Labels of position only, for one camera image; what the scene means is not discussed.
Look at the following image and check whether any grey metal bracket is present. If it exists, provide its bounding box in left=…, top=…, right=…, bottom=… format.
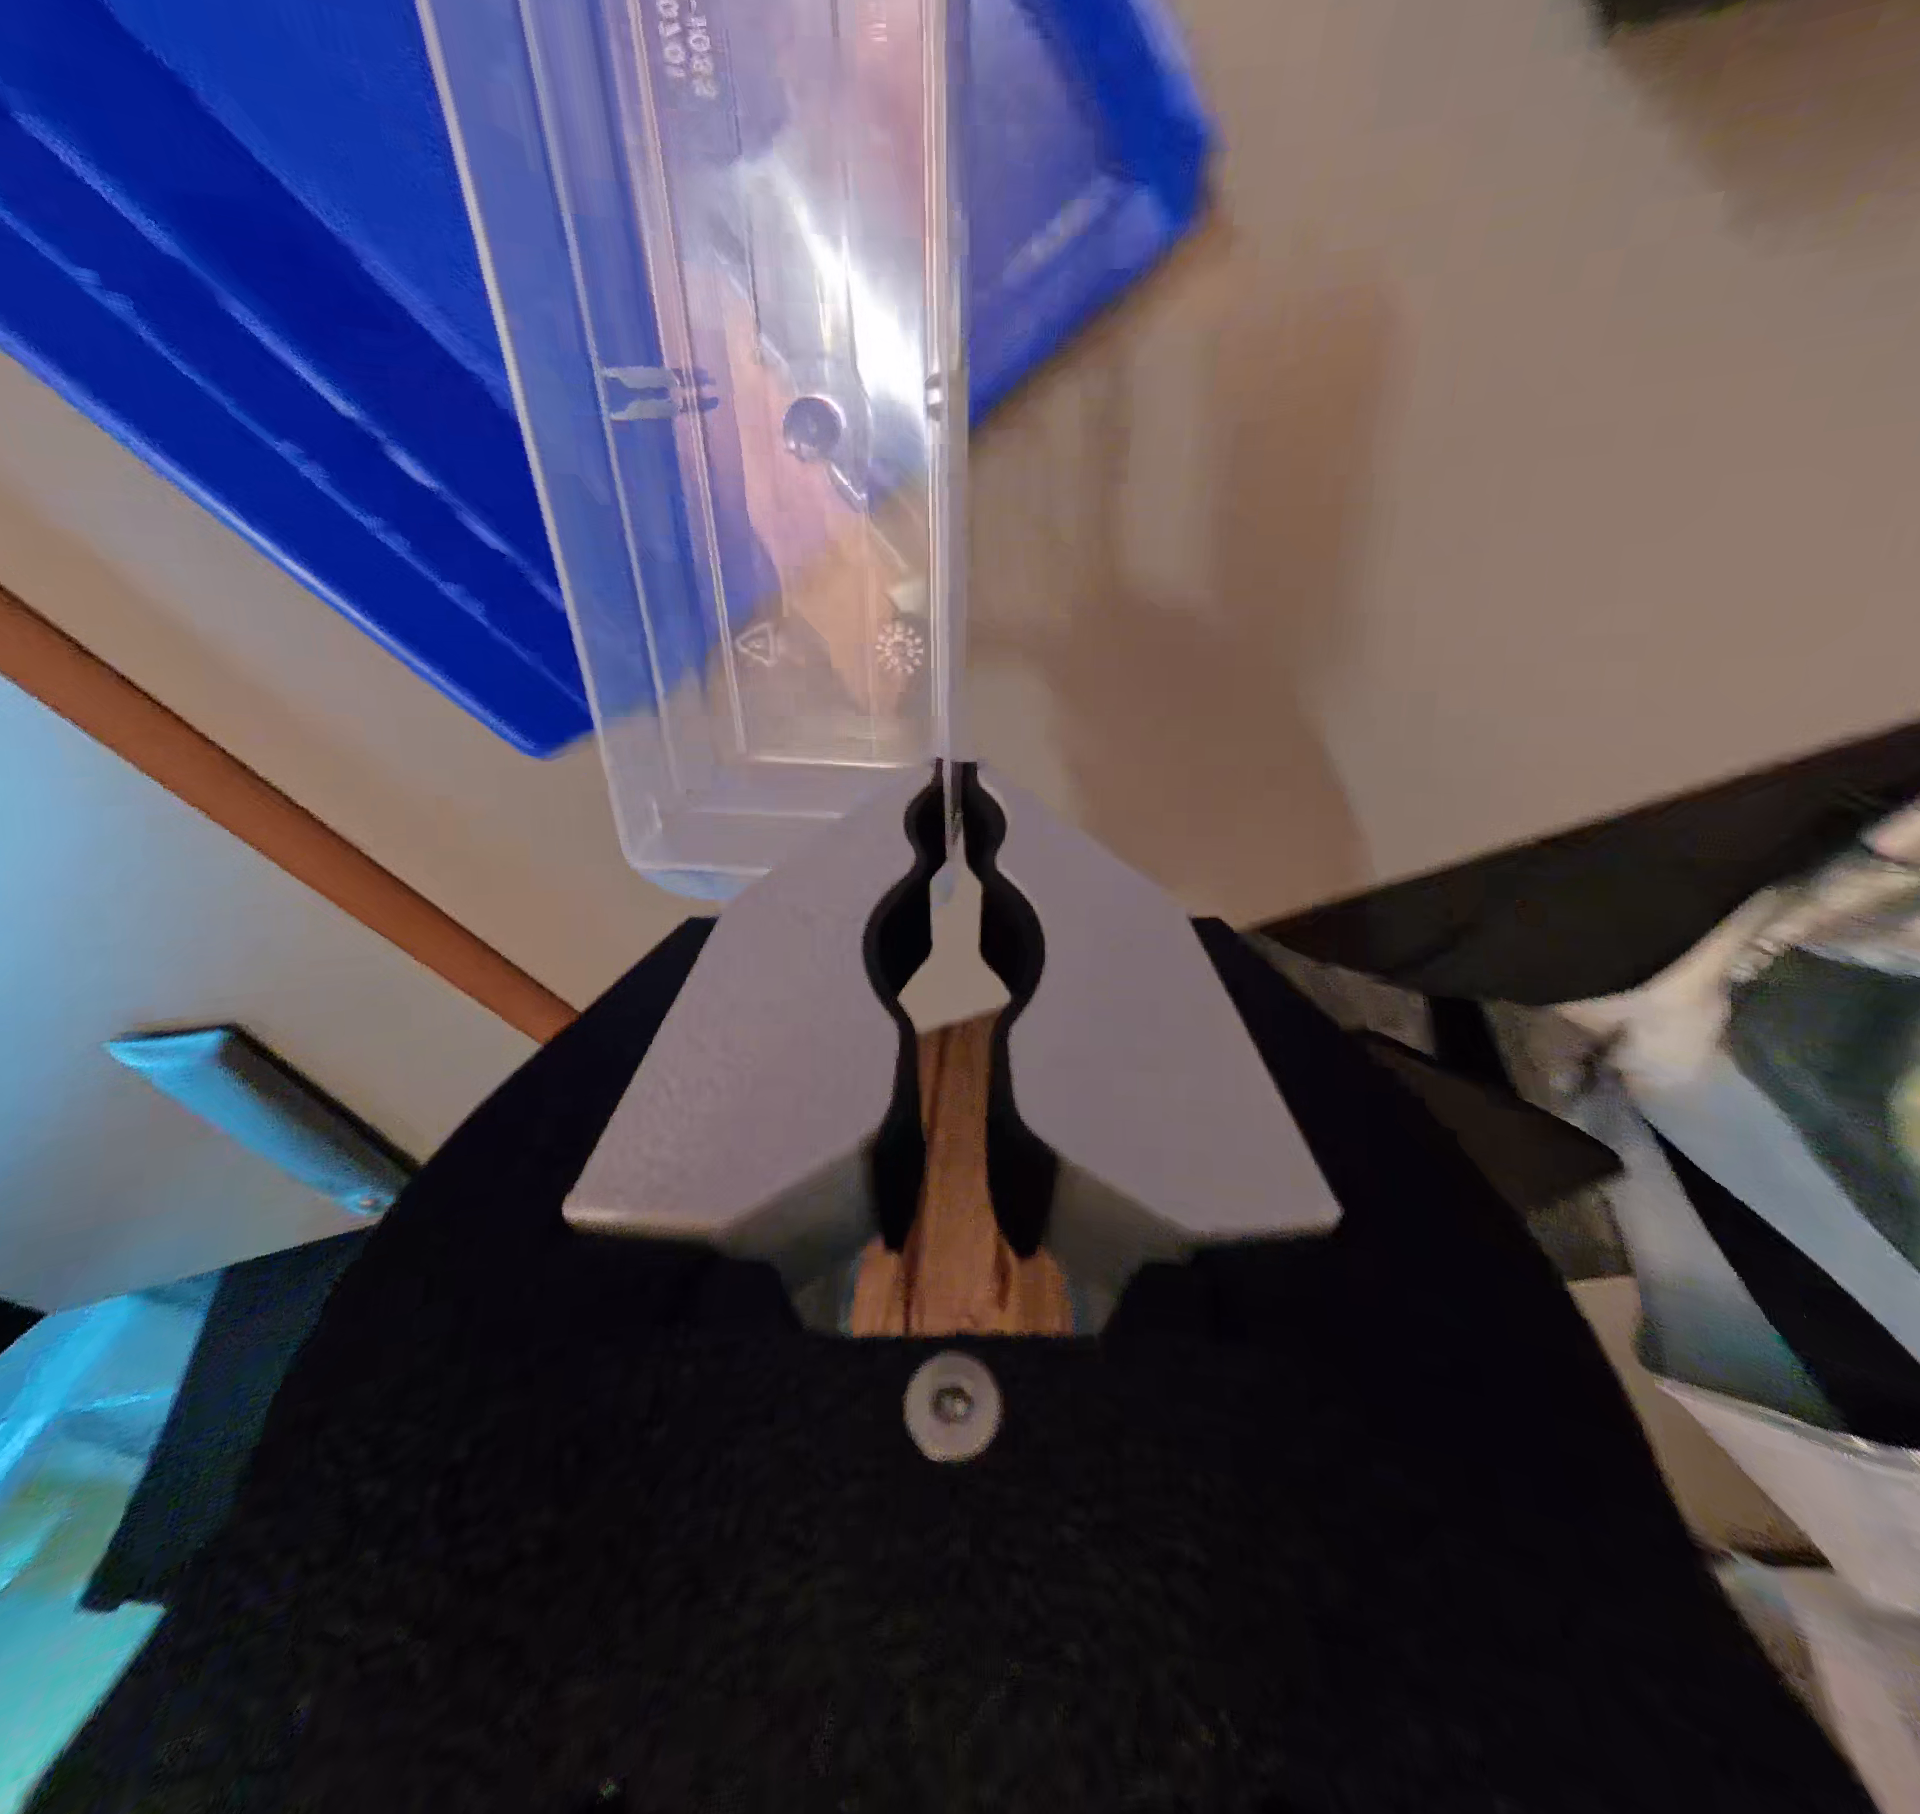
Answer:
left=102, top=1025, right=418, bottom=1219

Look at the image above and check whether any white plastic bag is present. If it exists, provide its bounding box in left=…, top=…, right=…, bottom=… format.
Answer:
left=1501, top=801, right=1920, bottom=1814

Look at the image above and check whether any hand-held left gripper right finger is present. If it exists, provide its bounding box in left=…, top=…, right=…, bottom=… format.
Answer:
left=957, top=760, right=1343, bottom=1339

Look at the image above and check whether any clear plastic drawer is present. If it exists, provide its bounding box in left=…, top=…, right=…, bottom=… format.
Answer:
left=386, top=0, right=977, bottom=901

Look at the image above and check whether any blue plastic bin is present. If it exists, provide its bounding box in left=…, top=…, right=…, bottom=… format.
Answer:
left=0, top=0, right=1221, bottom=760

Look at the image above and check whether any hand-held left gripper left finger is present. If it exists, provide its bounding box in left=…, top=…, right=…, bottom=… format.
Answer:
left=563, top=760, right=952, bottom=1339

